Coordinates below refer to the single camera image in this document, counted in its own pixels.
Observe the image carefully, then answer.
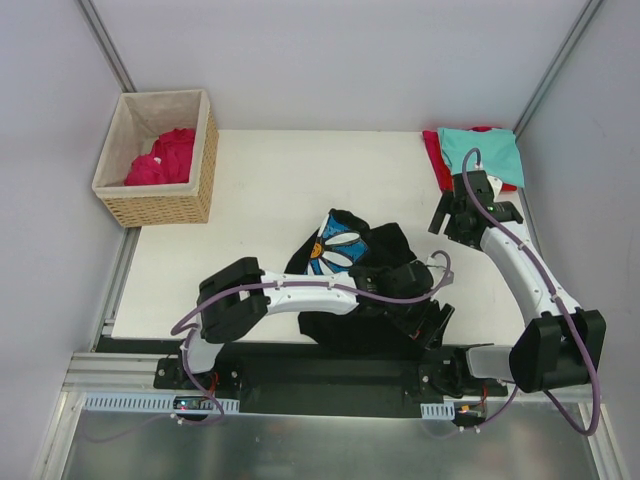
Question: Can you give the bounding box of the wicker basket with liner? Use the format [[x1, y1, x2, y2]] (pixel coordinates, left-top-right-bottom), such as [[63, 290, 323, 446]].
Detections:
[[92, 89, 219, 227]]

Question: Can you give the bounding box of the pink t-shirt in basket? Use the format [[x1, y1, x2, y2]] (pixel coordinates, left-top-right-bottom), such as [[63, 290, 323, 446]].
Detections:
[[124, 128, 196, 186]]

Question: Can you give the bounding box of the aluminium frame post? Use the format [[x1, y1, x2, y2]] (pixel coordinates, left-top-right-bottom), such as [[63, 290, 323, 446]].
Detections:
[[74, 0, 137, 93], [513, 0, 606, 140]]

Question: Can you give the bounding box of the right aluminium frame post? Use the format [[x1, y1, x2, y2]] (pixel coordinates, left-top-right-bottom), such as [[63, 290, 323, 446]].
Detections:
[[513, 0, 606, 140]]

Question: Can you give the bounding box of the teal t-shirt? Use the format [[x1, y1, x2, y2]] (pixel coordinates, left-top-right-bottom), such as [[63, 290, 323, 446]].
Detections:
[[437, 128, 525, 188]]

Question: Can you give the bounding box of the left aluminium frame post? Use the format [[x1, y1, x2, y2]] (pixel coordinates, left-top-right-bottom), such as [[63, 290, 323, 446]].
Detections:
[[74, 0, 137, 93]]

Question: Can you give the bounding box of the white cable duct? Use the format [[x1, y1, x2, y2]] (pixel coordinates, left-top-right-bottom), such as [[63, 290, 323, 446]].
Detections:
[[83, 393, 220, 415], [420, 401, 456, 421]]

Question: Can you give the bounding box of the left white cable duct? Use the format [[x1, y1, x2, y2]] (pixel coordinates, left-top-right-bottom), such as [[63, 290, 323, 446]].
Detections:
[[83, 393, 220, 415]]

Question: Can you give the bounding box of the purple cable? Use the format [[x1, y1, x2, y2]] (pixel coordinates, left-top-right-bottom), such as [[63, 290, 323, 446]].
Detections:
[[170, 249, 456, 426], [460, 147, 601, 436]]

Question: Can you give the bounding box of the red t-shirt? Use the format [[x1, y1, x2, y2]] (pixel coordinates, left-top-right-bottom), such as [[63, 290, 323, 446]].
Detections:
[[422, 126, 517, 193]]

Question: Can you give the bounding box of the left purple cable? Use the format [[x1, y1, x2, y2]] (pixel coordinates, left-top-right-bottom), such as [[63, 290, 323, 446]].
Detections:
[[170, 249, 456, 426]]

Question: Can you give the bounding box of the right white cable duct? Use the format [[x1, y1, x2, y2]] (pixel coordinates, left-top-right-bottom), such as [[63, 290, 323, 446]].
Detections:
[[420, 401, 456, 421]]

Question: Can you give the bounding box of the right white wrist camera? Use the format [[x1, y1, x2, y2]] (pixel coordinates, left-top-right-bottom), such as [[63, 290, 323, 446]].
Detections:
[[471, 162, 503, 198]]

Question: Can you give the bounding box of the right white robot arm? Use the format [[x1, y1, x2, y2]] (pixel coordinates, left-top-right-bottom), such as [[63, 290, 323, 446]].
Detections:
[[429, 170, 606, 395]]

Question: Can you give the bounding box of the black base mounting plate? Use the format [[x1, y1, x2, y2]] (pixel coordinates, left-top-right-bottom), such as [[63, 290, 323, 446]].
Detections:
[[152, 339, 511, 416]]

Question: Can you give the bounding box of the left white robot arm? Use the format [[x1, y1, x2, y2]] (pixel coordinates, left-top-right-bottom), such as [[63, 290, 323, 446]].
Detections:
[[171, 257, 454, 389]]

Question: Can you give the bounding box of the black daisy print t-shirt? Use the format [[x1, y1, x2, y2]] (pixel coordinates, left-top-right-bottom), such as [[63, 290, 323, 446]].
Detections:
[[285, 209, 435, 359]]

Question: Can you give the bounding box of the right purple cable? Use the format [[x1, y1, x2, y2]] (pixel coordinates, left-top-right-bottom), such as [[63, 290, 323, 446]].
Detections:
[[460, 147, 601, 436]]

